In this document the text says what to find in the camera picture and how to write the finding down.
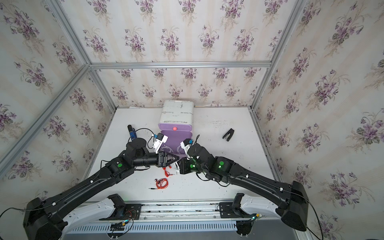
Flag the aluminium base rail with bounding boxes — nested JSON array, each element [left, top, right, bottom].
[[59, 199, 301, 224]]

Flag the purple top drawer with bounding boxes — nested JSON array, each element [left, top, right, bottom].
[[158, 123, 193, 132]]

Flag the blue black stapler box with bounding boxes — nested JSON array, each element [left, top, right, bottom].
[[127, 125, 137, 140]]

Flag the white drawer cabinet shell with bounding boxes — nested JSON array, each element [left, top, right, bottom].
[[159, 100, 195, 125]]

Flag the black binder clip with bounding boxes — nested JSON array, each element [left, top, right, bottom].
[[222, 129, 235, 142]]

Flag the red earphones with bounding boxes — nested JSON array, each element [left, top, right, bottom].
[[163, 166, 174, 178], [150, 178, 169, 190]]

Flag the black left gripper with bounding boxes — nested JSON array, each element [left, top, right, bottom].
[[131, 151, 180, 169]]

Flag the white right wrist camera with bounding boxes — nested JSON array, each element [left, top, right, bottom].
[[180, 139, 194, 156]]

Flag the white earphones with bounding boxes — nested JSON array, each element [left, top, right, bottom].
[[160, 145, 174, 154], [174, 163, 180, 175], [177, 143, 185, 154]]

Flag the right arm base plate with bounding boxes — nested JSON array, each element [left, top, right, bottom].
[[218, 202, 260, 220]]

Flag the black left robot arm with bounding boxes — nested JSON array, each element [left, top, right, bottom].
[[23, 138, 180, 240]]

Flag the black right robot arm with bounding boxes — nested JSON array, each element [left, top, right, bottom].
[[178, 142, 310, 232]]

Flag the purple drawer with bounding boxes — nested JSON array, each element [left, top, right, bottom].
[[161, 131, 193, 156], [158, 123, 193, 132]]

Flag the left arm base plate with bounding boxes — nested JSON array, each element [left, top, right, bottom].
[[100, 204, 142, 221]]

